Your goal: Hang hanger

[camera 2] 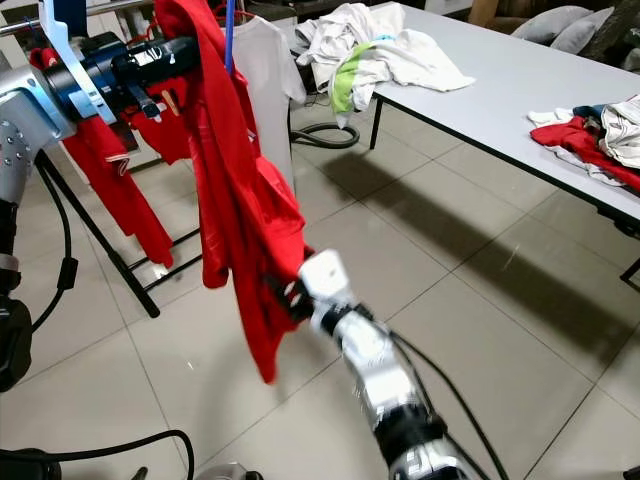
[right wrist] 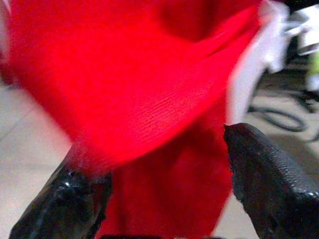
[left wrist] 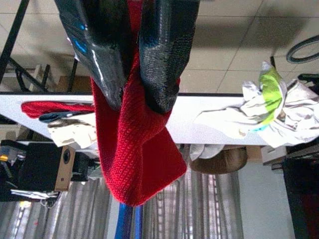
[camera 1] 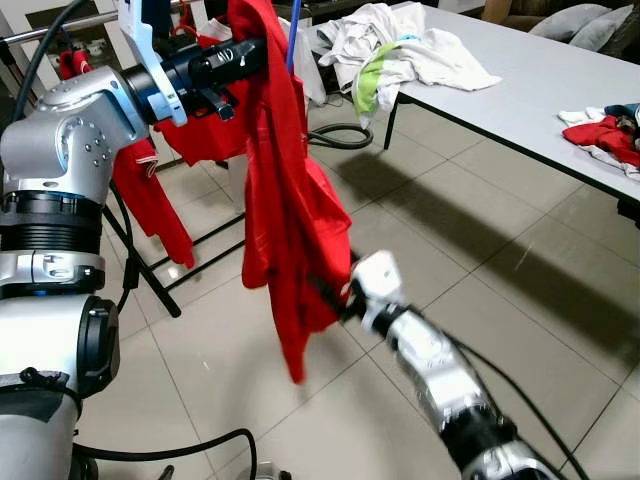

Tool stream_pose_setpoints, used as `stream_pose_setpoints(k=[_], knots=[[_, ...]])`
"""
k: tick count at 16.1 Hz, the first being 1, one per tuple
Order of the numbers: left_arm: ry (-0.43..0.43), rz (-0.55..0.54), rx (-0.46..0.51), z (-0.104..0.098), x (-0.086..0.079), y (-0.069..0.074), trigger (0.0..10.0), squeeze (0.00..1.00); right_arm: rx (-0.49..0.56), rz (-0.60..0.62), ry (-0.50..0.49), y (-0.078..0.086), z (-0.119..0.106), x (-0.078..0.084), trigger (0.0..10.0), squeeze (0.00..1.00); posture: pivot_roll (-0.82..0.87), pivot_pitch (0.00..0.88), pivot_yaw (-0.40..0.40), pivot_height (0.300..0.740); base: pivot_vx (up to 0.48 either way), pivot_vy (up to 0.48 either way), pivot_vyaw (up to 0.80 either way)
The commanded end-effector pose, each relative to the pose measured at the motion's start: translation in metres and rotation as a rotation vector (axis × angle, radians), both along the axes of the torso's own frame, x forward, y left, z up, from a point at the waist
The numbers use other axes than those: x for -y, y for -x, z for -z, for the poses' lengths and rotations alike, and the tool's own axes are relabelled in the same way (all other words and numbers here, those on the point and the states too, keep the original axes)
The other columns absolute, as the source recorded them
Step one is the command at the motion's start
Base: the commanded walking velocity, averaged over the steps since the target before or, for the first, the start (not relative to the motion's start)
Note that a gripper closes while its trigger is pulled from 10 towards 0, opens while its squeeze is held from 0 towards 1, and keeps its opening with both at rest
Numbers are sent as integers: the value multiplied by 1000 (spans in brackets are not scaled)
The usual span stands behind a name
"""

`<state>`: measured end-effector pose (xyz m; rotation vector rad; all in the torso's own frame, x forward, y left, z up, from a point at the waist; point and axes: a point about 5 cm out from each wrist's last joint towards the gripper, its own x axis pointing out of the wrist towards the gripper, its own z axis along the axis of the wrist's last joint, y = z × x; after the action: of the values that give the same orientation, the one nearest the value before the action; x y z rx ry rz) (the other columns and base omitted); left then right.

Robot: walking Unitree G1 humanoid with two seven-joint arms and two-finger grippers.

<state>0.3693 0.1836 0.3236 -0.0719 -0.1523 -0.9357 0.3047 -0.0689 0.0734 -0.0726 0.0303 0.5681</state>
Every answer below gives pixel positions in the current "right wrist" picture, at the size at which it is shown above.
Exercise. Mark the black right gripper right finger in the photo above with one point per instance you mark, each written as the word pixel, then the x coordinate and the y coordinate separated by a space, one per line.
pixel 271 194

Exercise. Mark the red collared shirt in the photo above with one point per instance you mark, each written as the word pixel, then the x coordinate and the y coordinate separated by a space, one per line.
pixel 124 87

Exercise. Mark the green white garment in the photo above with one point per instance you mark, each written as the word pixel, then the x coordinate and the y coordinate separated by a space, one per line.
pixel 315 67

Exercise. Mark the white T-shirt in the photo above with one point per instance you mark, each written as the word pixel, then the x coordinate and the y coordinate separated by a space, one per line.
pixel 251 74

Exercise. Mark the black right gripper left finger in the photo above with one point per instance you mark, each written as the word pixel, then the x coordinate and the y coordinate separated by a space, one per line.
pixel 62 209

